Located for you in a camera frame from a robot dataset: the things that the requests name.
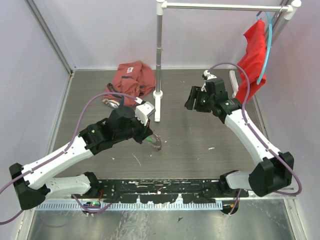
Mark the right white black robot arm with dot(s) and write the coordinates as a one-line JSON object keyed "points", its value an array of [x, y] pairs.
{"points": [[272, 168]]}

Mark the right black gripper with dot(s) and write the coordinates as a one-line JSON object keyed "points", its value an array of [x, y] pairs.
{"points": [[196, 93]]}

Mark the bright red shirt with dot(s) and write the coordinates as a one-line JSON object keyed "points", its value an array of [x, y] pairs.
{"points": [[253, 60]]}

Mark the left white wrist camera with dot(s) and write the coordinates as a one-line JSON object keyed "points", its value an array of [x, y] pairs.
{"points": [[143, 110]]}

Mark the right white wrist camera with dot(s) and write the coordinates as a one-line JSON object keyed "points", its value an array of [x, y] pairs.
{"points": [[207, 76]]}

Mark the light blue clothes hanger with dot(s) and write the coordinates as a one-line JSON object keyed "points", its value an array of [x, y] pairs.
{"points": [[268, 47]]}

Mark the rust red t-shirt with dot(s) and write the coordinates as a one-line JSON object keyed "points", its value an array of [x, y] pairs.
{"points": [[136, 79]]}

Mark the grey slotted cable duct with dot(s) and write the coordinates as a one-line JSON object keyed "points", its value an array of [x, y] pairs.
{"points": [[71, 205]]}

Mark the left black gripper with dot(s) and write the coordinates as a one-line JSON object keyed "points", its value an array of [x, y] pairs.
{"points": [[146, 131]]}

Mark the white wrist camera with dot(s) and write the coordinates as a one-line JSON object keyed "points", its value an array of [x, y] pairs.
{"points": [[207, 76], [143, 110]]}

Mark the white metal clothes rack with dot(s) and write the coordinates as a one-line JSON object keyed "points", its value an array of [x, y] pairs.
{"points": [[280, 16]]}

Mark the aluminium frame post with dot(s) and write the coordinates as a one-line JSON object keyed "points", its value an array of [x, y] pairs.
{"points": [[48, 33]]}

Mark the black mounting base plate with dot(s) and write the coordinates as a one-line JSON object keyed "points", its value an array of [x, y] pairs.
{"points": [[159, 191]]}

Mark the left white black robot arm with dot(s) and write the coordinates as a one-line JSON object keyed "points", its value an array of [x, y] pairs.
{"points": [[36, 182]]}

